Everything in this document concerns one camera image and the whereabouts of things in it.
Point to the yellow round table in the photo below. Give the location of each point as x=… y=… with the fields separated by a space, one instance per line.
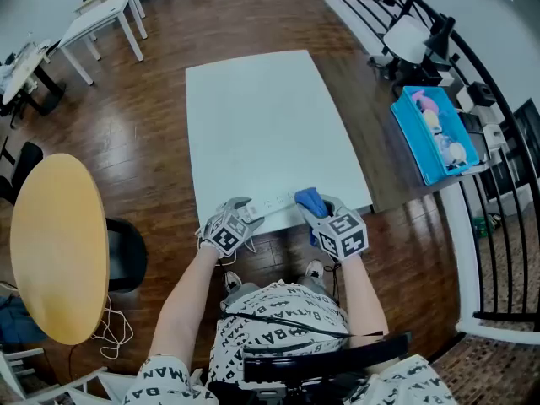
x=59 y=247

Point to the person's left shoe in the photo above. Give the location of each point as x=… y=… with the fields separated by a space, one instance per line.
x=231 y=282

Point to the white power strip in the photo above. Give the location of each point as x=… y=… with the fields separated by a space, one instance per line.
x=272 y=205

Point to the white chair frame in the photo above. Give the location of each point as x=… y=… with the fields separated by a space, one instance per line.
x=46 y=382

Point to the pink plush toy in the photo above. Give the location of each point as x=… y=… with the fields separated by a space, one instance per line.
x=426 y=99

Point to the white rectangular desk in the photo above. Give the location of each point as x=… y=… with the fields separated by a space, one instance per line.
x=99 y=17

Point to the round white table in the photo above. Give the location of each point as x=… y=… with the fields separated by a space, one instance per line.
x=25 y=72

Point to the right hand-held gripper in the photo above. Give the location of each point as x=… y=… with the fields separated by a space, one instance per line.
x=341 y=234

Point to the yellow plush toy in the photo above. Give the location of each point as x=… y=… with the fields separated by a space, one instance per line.
x=431 y=120

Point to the green crate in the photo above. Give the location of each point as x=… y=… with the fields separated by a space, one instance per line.
x=487 y=225

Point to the black chest mount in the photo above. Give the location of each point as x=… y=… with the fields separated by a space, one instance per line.
x=325 y=354

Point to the black metal railing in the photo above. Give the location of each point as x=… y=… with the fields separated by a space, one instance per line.
x=498 y=142

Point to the grey trousers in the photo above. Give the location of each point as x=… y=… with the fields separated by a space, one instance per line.
x=244 y=291

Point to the black round stool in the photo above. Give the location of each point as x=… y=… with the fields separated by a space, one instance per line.
x=126 y=255

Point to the person's right shoe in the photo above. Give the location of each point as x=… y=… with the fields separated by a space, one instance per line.
x=314 y=269

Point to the patterned white shirt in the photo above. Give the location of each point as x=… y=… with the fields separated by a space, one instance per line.
x=282 y=310

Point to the blue cloth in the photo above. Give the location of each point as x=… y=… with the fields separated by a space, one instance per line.
x=313 y=203

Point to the person's right forearm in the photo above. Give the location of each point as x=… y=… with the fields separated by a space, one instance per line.
x=365 y=298

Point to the white plush toy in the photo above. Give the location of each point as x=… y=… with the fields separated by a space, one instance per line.
x=456 y=152

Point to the black box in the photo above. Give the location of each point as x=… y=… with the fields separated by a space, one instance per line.
x=481 y=93

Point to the person's left forearm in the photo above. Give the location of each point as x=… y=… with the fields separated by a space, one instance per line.
x=185 y=302

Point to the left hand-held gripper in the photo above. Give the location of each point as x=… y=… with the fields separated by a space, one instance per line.
x=228 y=232

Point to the blue bag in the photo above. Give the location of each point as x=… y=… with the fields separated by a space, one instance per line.
x=17 y=319

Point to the black desk lamp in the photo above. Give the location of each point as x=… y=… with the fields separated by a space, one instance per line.
x=439 y=38

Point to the blue plastic crate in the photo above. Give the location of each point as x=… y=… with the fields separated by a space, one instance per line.
x=415 y=142

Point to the person's shoe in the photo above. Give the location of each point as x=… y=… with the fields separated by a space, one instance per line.
x=231 y=282
x=314 y=269

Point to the black chair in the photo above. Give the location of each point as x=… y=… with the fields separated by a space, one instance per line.
x=23 y=163

